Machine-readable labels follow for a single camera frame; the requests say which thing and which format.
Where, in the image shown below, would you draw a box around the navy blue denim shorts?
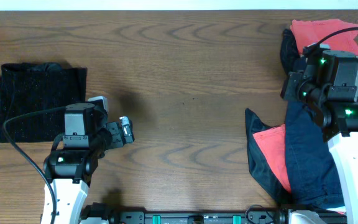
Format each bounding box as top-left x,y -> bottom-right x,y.
285,101 -> 344,209

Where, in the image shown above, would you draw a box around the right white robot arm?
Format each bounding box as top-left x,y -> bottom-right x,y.
281,48 -> 358,223

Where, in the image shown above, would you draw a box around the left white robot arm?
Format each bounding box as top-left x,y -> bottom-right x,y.
41,100 -> 135,223

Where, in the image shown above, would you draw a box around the red and black garment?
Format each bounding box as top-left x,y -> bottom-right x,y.
245,19 -> 358,212

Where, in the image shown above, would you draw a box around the folded black sparkly garment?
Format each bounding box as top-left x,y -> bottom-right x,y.
0,63 -> 87,142

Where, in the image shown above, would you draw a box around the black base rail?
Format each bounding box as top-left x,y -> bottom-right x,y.
79,203 -> 288,224

